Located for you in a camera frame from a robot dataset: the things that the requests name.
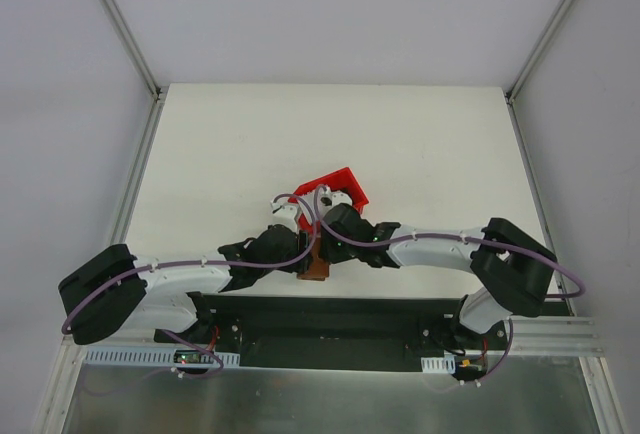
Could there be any red plastic card tray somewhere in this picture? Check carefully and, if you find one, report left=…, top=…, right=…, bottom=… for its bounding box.
left=294, top=167, right=369, bottom=217

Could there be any brown leather card holder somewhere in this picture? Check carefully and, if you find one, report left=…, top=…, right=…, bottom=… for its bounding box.
left=296, top=239, right=330, bottom=281

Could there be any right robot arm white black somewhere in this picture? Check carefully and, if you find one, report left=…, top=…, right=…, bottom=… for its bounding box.
left=318, top=203, right=557, bottom=349

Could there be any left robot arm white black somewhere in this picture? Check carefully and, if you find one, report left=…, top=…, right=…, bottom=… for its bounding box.
left=58, top=224, right=317, bottom=345

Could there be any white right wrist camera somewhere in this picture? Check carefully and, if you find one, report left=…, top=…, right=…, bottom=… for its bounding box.
left=318, top=187, right=353, bottom=212

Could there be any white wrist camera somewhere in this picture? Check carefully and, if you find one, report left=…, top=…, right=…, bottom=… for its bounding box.
left=271, top=200, right=301, bottom=232
left=318, top=187, right=353, bottom=212

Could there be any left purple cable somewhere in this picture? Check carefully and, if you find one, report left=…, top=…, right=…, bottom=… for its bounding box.
left=60, top=192, right=324, bottom=395

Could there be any purple cable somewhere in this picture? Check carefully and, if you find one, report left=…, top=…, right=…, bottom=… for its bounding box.
left=313, top=184, right=586, bottom=393
left=60, top=192, right=324, bottom=395

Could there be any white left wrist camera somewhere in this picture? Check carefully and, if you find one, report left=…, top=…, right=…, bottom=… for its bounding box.
left=271, top=200, right=301, bottom=232

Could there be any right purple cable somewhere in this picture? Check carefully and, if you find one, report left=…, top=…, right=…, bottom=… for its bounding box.
left=313, top=184, right=586, bottom=393

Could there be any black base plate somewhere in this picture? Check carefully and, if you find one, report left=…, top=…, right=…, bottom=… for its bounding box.
left=177, top=294, right=507, bottom=372

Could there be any left aluminium table rail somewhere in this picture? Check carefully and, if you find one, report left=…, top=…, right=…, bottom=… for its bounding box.
left=106, top=88, right=168, bottom=247

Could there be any right white cable duct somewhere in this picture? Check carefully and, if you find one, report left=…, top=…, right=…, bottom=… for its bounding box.
left=420, top=355, right=456, bottom=375

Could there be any white cable duct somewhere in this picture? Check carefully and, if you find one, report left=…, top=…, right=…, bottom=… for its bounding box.
left=84, top=346, right=241, bottom=369
left=420, top=355, right=456, bottom=375

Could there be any left white cable duct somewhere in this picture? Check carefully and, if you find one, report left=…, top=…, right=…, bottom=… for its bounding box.
left=84, top=346, right=241, bottom=369

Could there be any aluminium front rail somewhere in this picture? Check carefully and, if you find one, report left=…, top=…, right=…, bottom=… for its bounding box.
left=511, top=316, right=604, bottom=357

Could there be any left aluminium frame post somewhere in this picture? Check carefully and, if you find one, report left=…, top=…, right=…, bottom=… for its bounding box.
left=98, top=0, right=163, bottom=100

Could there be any aluminium frame post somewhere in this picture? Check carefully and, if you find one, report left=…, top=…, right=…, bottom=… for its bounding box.
left=505, top=0, right=578, bottom=105
left=98, top=0, right=163, bottom=100

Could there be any right aluminium frame post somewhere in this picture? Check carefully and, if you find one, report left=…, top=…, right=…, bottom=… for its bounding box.
left=505, top=0, right=578, bottom=105

